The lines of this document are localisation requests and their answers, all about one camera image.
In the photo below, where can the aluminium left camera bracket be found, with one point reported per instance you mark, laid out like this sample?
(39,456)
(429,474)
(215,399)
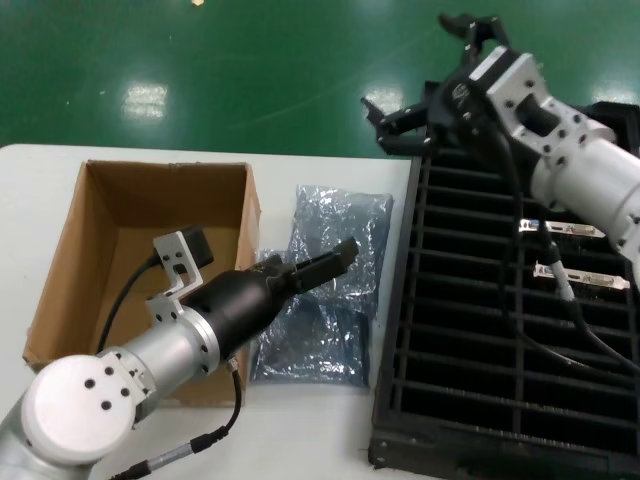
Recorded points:
(172,290)

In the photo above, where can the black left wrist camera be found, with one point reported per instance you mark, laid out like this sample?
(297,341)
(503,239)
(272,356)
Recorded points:
(200,247)

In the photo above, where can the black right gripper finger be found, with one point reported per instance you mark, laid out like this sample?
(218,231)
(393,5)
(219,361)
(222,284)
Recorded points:
(405,130)
(480,27)

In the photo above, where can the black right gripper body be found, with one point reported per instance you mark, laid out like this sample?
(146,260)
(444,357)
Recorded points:
(460,105)

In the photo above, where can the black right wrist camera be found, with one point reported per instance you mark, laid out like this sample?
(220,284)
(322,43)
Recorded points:
(487,65)

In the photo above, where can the brown cardboard box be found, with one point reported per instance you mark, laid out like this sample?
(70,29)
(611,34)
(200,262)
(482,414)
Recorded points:
(125,200)

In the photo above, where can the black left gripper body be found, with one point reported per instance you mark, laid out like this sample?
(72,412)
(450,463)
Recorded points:
(240,300)

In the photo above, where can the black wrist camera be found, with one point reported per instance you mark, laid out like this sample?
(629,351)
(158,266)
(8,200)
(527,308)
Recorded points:
(487,65)
(200,247)

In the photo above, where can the black slotted plastic container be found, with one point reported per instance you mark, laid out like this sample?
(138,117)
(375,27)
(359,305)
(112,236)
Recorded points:
(450,280)

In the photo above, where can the graphics card with metal bracket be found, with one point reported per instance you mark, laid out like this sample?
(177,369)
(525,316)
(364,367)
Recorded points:
(575,230)
(600,281)

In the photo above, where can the aluminium right camera bracket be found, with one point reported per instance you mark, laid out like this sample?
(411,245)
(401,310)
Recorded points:
(560,125)

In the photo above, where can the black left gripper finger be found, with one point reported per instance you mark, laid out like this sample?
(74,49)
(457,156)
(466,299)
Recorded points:
(325,270)
(272,262)

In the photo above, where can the crinkled antistatic bag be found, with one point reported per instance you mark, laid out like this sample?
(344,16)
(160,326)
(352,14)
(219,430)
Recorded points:
(340,215)
(310,350)

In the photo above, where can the aluminium camera bracket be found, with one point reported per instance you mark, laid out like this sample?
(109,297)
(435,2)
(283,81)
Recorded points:
(172,290)
(560,125)

